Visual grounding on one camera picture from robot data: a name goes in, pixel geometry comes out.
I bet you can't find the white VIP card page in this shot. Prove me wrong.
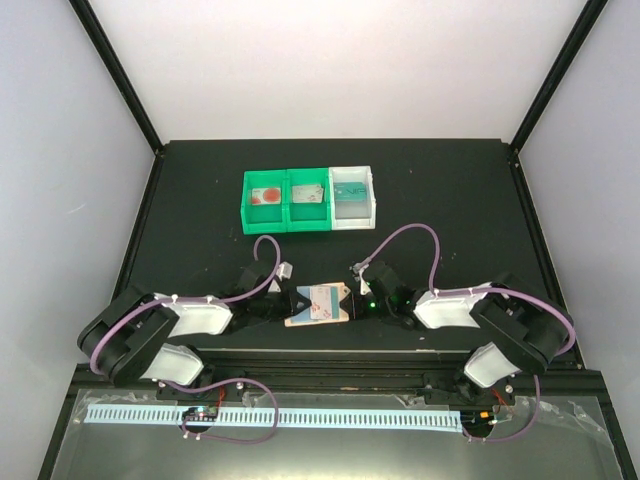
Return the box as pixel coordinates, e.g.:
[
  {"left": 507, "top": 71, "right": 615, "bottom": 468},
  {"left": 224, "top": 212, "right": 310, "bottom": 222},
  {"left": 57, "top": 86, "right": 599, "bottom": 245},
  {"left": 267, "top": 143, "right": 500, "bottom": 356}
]
[
  {"left": 291, "top": 184, "right": 324, "bottom": 204},
  {"left": 309, "top": 285, "right": 339, "bottom": 321}
]

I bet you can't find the red white card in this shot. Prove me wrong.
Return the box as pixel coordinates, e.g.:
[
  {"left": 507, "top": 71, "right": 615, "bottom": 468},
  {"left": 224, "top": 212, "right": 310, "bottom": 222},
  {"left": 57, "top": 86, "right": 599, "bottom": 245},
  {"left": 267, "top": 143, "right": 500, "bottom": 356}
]
[{"left": 250, "top": 187, "right": 282, "bottom": 206}]

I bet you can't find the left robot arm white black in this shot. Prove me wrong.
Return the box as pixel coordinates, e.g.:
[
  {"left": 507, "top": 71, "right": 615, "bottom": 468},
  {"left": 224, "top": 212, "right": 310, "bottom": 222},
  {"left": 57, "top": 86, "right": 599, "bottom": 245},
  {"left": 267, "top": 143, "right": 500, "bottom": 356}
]
[{"left": 77, "top": 261, "right": 312, "bottom": 399}]

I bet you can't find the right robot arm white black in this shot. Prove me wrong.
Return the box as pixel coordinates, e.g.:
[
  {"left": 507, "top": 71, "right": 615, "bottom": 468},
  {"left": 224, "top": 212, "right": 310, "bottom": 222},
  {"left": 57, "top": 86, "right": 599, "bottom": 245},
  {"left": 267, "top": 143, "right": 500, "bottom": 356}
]
[{"left": 349, "top": 260, "right": 576, "bottom": 403}]

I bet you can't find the middle green bin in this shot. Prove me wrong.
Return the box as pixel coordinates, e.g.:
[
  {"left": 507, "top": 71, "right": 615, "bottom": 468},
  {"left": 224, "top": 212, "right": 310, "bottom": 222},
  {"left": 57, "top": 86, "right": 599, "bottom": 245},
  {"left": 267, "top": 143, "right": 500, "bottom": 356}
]
[{"left": 285, "top": 167, "right": 332, "bottom": 233}]

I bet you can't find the green bin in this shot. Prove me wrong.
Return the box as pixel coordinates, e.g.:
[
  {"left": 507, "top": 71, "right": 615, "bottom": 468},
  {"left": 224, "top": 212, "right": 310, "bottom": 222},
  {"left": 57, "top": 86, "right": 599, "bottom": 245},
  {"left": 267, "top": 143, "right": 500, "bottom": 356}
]
[
  {"left": 285, "top": 167, "right": 332, "bottom": 233},
  {"left": 240, "top": 170, "right": 289, "bottom": 235}
]

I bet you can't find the left green bin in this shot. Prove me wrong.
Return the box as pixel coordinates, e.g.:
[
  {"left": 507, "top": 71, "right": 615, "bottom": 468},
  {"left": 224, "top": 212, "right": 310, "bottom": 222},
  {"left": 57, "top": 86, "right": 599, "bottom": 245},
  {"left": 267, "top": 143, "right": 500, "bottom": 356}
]
[{"left": 240, "top": 170, "right": 289, "bottom": 235}]

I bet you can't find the white bin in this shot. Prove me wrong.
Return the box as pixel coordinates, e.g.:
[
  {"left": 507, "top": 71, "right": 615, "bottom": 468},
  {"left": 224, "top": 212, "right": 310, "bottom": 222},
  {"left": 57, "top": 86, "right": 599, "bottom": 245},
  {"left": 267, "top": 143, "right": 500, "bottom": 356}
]
[{"left": 329, "top": 166, "right": 377, "bottom": 231}]

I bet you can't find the left small circuit board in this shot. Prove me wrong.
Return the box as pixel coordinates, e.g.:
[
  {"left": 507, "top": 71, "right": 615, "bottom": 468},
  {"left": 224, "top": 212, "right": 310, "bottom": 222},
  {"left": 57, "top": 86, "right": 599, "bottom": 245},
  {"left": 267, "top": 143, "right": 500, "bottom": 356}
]
[{"left": 182, "top": 406, "right": 219, "bottom": 422}]

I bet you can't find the small circuit board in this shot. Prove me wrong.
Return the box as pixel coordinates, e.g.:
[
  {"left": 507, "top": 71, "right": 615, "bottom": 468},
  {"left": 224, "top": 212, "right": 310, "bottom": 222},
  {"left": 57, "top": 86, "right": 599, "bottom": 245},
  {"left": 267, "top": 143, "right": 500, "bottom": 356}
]
[
  {"left": 182, "top": 406, "right": 219, "bottom": 422},
  {"left": 460, "top": 410, "right": 498, "bottom": 426}
]

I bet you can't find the right small circuit board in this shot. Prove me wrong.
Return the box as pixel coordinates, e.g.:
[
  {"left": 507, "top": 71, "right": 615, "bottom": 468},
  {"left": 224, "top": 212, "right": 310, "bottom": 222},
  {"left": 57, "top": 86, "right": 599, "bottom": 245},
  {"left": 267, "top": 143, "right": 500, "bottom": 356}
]
[{"left": 460, "top": 410, "right": 498, "bottom": 426}]

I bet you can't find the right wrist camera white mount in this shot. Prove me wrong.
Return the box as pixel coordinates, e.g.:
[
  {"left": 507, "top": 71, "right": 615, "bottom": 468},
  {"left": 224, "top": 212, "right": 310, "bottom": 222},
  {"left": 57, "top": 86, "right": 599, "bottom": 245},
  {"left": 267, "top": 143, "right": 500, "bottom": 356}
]
[{"left": 351, "top": 263, "right": 371, "bottom": 296}]

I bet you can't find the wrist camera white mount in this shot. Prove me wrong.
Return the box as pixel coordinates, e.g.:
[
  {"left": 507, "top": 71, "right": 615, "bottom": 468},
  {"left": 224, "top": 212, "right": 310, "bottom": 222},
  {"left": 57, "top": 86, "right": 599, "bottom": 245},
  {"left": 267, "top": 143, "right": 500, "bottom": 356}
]
[
  {"left": 268, "top": 262, "right": 293, "bottom": 293},
  {"left": 351, "top": 263, "right": 371, "bottom": 296}
]

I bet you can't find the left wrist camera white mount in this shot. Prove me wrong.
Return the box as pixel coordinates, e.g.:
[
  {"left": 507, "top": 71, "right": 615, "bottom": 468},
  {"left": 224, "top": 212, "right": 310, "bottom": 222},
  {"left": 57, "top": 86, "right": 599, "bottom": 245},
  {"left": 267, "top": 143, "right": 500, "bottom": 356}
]
[{"left": 268, "top": 262, "right": 293, "bottom": 293}]

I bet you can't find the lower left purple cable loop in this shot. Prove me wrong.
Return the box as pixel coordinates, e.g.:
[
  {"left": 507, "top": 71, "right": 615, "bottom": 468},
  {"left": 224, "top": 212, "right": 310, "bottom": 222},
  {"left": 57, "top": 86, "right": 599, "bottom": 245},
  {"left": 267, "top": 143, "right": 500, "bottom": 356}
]
[{"left": 164, "top": 377, "right": 281, "bottom": 446}]

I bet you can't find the purple cable loop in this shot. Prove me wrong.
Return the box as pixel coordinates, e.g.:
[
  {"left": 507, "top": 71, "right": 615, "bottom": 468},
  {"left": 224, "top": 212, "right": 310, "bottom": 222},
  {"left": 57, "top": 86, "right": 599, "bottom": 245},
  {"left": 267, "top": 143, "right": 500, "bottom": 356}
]
[
  {"left": 164, "top": 377, "right": 281, "bottom": 446},
  {"left": 460, "top": 372, "right": 541, "bottom": 445}
]

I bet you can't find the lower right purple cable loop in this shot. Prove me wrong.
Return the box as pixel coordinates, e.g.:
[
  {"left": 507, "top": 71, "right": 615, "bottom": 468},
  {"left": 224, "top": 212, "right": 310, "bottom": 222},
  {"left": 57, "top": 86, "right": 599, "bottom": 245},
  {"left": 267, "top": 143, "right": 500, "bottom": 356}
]
[{"left": 460, "top": 372, "right": 541, "bottom": 445}]

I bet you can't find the white slotted cable duct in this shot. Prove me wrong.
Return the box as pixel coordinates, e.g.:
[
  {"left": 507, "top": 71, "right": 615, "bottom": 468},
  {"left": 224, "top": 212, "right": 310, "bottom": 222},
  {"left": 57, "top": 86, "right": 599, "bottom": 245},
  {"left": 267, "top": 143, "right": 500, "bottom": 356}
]
[{"left": 84, "top": 404, "right": 463, "bottom": 433}]

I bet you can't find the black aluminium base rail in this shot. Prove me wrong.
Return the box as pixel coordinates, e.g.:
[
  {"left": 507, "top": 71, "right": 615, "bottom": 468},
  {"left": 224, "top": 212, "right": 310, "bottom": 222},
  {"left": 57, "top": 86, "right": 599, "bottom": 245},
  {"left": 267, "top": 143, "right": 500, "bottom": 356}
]
[{"left": 154, "top": 347, "right": 606, "bottom": 409}]

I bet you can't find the left black frame post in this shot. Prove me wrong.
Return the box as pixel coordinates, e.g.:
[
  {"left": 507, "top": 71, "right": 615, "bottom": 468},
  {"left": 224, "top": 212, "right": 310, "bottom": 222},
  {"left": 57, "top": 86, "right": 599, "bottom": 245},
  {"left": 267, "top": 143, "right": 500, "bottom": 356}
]
[{"left": 69, "top": 0, "right": 163, "bottom": 154}]

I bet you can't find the black frame post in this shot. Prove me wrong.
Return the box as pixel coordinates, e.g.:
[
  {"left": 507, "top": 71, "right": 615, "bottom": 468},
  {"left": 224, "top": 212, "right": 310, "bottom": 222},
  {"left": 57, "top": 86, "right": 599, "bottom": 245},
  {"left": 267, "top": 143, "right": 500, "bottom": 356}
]
[
  {"left": 510, "top": 0, "right": 608, "bottom": 153},
  {"left": 69, "top": 0, "right": 163, "bottom": 154}
]

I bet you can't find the right black frame post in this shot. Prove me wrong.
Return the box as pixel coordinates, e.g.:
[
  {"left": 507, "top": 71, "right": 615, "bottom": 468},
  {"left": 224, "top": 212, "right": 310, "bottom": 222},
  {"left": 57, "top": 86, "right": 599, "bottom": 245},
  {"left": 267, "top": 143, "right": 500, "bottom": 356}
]
[{"left": 510, "top": 0, "right": 608, "bottom": 153}]

